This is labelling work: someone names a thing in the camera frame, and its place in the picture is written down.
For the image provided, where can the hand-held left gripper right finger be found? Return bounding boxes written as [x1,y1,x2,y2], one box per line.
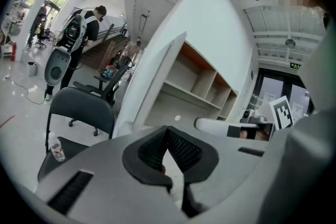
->
[167,125,267,218]

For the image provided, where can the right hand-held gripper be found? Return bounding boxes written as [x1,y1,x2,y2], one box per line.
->
[194,95,295,142]

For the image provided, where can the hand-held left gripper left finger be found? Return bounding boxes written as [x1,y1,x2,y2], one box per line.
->
[35,125,190,224]

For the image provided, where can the clear plastic bottle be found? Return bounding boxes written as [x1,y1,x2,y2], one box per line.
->
[49,137,67,163]

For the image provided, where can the person's right hand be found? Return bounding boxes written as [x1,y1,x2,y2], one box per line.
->
[239,130,271,142]

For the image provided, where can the grey shelf unit orange panels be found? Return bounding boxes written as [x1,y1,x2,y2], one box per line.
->
[112,31,239,134]

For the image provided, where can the black glass door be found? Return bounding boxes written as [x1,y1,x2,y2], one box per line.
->
[258,68,316,124]

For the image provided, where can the black folding chair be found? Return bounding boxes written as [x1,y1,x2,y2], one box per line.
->
[37,86,116,184]

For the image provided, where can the black mesh office chair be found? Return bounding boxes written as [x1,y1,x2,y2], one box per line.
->
[68,56,135,137]

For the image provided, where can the colourful toy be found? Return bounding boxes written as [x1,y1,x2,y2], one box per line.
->
[101,65,118,79]

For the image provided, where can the grey egg-shaped device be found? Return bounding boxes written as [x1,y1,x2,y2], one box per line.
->
[44,46,72,87]

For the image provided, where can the white waste bin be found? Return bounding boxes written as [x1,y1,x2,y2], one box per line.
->
[27,61,39,78]

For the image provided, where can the wooden staircase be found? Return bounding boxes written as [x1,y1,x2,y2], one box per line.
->
[83,22,132,73]

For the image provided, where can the white backpack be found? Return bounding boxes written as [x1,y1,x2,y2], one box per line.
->
[57,13,89,54]

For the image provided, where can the red fire extinguisher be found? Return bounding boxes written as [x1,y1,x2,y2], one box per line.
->
[10,43,18,62]

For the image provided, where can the white metal storage rack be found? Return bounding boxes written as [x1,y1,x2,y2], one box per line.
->
[0,0,36,60]

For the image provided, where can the grey fisheye camera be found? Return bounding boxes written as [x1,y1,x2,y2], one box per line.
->
[241,109,257,124]

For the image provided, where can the thin floor cable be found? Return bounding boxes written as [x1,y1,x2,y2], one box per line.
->
[2,74,47,105]

